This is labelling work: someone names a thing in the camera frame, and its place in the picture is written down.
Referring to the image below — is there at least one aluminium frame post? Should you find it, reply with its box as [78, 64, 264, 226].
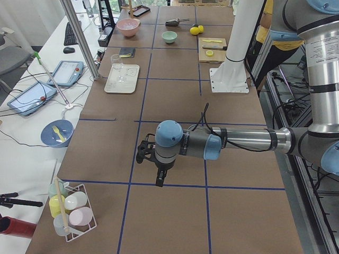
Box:
[60, 0, 100, 80]

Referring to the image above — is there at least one cream bear tray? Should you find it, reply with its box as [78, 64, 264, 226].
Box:
[104, 65, 140, 94]

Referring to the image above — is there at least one black power box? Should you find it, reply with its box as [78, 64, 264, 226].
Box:
[97, 26, 113, 47]

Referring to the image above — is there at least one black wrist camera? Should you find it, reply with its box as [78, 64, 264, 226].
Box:
[136, 140, 155, 164]

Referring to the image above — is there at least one lemon half slice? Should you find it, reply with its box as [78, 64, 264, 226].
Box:
[206, 50, 214, 57]

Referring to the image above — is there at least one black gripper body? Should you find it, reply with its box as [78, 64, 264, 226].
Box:
[155, 153, 175, 177]

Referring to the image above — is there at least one black mouse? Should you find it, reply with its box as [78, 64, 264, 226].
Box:
[63, 47, 75, 54]

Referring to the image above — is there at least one black tripod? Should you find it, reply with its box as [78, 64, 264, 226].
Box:
[1, 192, 43, 208]

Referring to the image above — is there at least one red cylinder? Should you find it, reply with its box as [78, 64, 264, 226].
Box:
[1, 216, 37, 239]

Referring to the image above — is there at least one wine glass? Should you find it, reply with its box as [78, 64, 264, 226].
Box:
[110, 54, 125, 83]

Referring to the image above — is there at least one white cup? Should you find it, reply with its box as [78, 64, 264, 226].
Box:
[64, 192, 87, 210]

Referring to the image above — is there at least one wooden cutting board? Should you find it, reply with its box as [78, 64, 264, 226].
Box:
[198, 38, 227, 63]

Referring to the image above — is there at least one person in yellow shirt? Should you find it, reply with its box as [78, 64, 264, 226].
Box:
[246, 0, 305, 90]

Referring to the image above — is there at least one grey yellow cloth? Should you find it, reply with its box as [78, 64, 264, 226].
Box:
[119, 47, 136, 58]

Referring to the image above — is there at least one metal ice scoop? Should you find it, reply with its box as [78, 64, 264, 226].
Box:
[165, 18, 190, 26]

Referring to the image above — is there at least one green bowl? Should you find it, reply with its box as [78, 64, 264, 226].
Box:
[162, 31, 177, 44]

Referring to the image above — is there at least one green cup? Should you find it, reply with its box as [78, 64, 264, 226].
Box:
[49, 180, 69, 199]

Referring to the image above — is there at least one black keyboard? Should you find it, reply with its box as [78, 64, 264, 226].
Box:
[64, 22, 77, 46]

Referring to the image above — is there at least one far teach pendant tablet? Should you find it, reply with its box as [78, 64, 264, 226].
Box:
[51, 60, 84, 87]

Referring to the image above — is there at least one pink cup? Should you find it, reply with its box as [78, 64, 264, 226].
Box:
[69, 207, 93, 226]

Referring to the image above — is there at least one white wire cup rack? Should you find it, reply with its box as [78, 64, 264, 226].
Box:
[49, 177, 97, 242]

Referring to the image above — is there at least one blue bowl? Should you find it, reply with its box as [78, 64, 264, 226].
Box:
[40, 119, 74, 148]

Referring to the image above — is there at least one near teach pendant tablet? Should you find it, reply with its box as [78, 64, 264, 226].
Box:
[7, 81, 57, 116]

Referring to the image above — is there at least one metal rod green tip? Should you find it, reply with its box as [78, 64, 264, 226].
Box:
[34, 51, 74, 110]

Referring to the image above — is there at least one yellow plastic knife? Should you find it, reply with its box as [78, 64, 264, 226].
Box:
[202, 39, 223, 43]

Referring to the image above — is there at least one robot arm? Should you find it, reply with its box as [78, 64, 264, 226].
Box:
[152, 1, 338, 187]

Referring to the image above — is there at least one clear grey cup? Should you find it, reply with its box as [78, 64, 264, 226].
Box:
[53, 214, 69, 237]

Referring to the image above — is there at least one pink bowl with ice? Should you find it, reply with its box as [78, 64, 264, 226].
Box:
[116, 19, 141, 37]

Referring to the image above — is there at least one yellow cup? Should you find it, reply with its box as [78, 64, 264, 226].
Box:
[49, 195, 61, 218]

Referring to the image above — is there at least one teach pendant tablet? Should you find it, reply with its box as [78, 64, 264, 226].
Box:
[7, 81, 57, 116]
[51, 60, 84, 87]

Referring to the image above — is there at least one black tray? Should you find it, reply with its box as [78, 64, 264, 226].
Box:
[132, 5, 150, 17]

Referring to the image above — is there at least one yellow plastic fork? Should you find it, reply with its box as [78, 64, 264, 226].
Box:
[52, 125, 66, 142]

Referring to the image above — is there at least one wooden mug tree stand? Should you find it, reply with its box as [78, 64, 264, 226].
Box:
[128, 0, 141, 26]

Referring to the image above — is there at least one white camera stand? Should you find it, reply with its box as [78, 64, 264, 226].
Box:
[210, 0, 264, 93]

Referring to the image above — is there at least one black camera cable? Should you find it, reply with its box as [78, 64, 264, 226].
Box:
[144, 103, 273, 152]

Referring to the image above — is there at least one yellow lemon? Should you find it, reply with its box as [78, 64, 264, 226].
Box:
[190, 26, 200, 35]
[198, 25, 204, 34]

